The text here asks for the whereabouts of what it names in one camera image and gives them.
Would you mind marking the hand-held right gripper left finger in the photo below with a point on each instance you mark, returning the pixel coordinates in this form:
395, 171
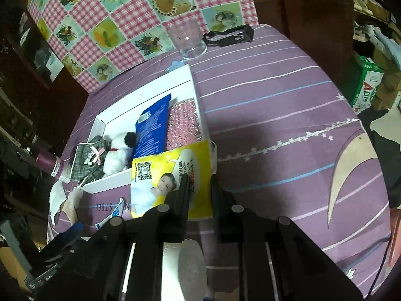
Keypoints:
184, 200

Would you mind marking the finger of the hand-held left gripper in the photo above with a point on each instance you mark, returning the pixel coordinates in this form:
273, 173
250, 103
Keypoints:
53, 269
67, 235

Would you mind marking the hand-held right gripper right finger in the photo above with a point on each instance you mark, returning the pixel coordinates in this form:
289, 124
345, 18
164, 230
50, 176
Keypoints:
219, 200

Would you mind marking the yellow printed packet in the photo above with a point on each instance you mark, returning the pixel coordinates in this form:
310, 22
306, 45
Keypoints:
194, 156

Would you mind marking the white toilet paper roll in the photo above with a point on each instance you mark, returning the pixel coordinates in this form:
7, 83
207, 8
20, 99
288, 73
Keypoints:
191, 269

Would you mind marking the grey plaid pouch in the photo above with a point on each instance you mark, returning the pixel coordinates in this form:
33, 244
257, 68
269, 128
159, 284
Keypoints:
84, 163

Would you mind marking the pink foam sponge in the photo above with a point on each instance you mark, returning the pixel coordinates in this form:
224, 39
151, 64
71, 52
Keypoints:
184, 122

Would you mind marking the white fluffy plush toy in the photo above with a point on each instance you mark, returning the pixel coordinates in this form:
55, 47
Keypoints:
116, 160

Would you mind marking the white cardboard box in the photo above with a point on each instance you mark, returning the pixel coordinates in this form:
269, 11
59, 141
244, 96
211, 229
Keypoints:
131, 113

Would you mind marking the purple bottle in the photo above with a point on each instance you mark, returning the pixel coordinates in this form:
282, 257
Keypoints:
47, 160

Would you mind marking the clear drinking glass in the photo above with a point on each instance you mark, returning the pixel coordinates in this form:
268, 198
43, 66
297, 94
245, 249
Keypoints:
191, 44

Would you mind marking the green carton box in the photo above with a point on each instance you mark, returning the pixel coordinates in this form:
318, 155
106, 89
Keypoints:
366, 81

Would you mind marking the pink checkered printed cloth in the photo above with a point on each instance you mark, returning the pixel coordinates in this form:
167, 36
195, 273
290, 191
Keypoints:
125, 6

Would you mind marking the dark wooden cabinet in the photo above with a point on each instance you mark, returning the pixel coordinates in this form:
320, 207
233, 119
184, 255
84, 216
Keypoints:
297, 6

